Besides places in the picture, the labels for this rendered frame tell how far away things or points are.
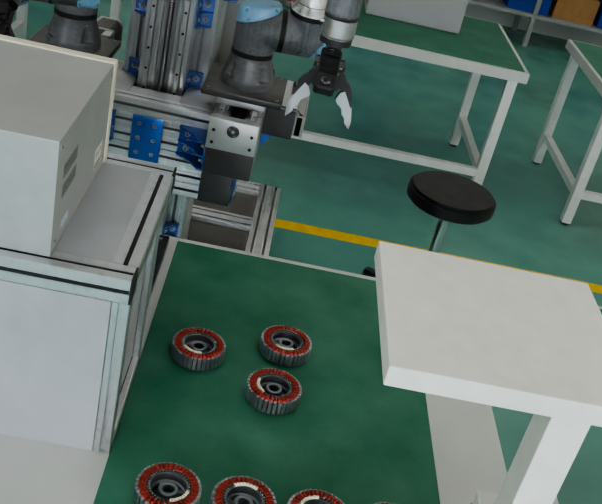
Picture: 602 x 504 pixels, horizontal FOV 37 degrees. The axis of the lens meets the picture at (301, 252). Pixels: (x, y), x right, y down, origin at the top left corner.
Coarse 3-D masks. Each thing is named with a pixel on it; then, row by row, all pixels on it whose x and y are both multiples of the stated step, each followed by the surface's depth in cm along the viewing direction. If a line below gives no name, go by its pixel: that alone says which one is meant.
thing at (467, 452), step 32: (256, 256) 229; (160, 288) 207; (448, 416) 189; (480, 416) 191; (0, 448) 155; (32, 448) 156; (64, 448) 158; (448, 448) 180; (480, 448) 182; (0, 480) 149; (32, 480) 150; (64, 480) 152; (96, 480) 153; (448, 480) 172; (480, 480) 174
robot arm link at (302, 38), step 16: (304, 0) 238; (320, 0) 237; (288, 16) 241; (304, 16) 238; (320, 16) 239; (288, 32) 241; (304, 32) 241; (320, 32) 241; (288, 48) 243; (304, 48) 243; (320, 48) 243
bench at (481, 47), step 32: (384, 32) 438; (416, 32) 451; (448, 32) 464; (480, 32) 479; (448, 64) 428; (480, 64) 427; (512, 64) 437; (512, 96) 438; (416, 160) 457; (480, 160) 455
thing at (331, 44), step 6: (324, 36) 195; (324, 42) 195; (330, 42) 194; (336, 42) 194; (342, 42) 194; (348, 42) 195; (330, 48) 197; (336, 48) 197; (318, 54) 204; (318, 60) 200; (342, 60) 204; (342, 66) 200; (342, 72) 198; (312, 78) 199; (342, 78) 198; (312, 84) 199; (336, 84) 199; (336, 90) 200
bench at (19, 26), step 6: (18, 6) 503; (24, 6) 503; (18, 12) 505; (24, 12) 505; (18, 18) 507; (24, 18) 507; (12, 24) 498; (18, 24) 500; (24, 24) 508; (18, 30) 501; (24, 30) 511; (18, 36) 512; (24, 36) 513
